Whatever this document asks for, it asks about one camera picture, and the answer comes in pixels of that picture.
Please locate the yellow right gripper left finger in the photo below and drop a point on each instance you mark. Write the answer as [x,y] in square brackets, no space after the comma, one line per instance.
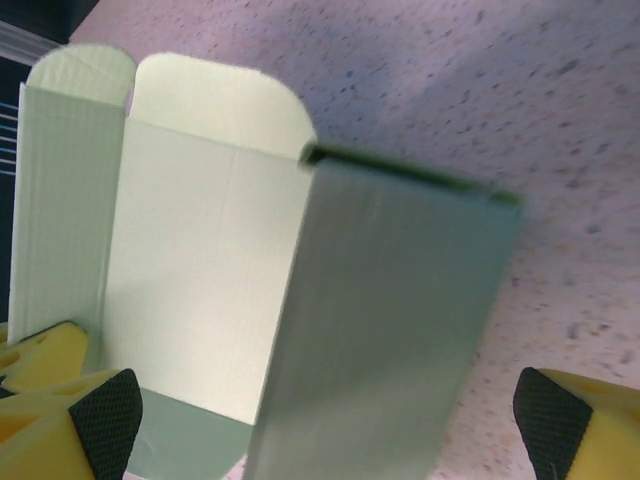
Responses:
[35,435]

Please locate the green paper box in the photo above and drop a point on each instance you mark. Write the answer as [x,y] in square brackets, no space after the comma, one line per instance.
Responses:
[200,250]

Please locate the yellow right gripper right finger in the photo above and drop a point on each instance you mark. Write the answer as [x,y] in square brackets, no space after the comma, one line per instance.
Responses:
[610,435]

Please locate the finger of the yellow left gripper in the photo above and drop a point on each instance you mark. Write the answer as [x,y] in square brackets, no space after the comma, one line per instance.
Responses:
[45,355]

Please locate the aluminium frame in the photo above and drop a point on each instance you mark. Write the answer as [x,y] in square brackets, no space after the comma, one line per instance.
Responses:
[25,45]

